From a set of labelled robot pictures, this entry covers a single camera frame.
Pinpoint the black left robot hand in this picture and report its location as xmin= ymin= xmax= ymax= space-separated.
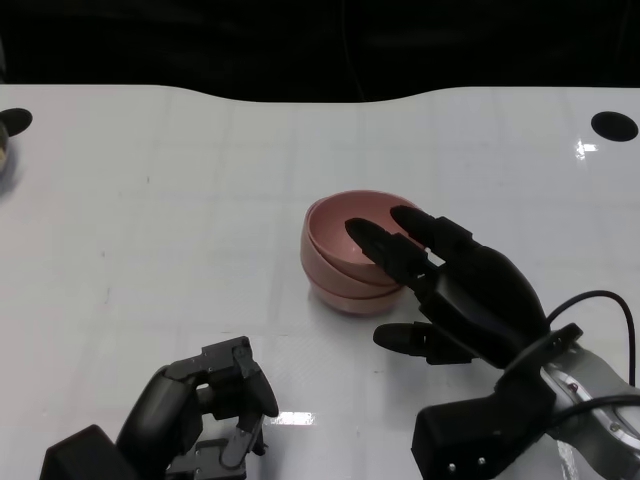
xmin=117 ymin=335 xmax=280 ymax=480

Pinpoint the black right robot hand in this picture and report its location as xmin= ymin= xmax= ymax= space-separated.
xmin=343 ymin=204 xmax=550 ymax=370

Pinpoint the pink plastic bowl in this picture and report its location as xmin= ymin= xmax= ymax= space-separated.
xmin=310 ymin=277 xmax=402 ymax=316
xmin=305 ymin=188 xmax=427 ymax=288
xmin=300 ymin=217 xmax=402 ymax=300

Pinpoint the black table grommet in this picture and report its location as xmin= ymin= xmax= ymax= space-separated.
xmin=589 ymin=111 xmax=639 ymax=143
xmin=0 ymin=108 xmax=34 ymax=136

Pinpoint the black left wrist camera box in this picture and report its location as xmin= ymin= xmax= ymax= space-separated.
xmin=39 ymin=424 xmax=140 ymax=480

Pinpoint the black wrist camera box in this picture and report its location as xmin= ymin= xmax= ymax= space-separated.
xmin=39 ymin=424 xmax=140 ymax=480
xmin=410 ymin=383 xmax=557 ymax=480

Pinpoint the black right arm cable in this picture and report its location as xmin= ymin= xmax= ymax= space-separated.
xmin=547 ymin=289 xmax=640 ymax=426

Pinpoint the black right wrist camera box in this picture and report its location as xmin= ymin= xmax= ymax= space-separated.
xmin=410 ymin=383 xmax=557 ymax=480

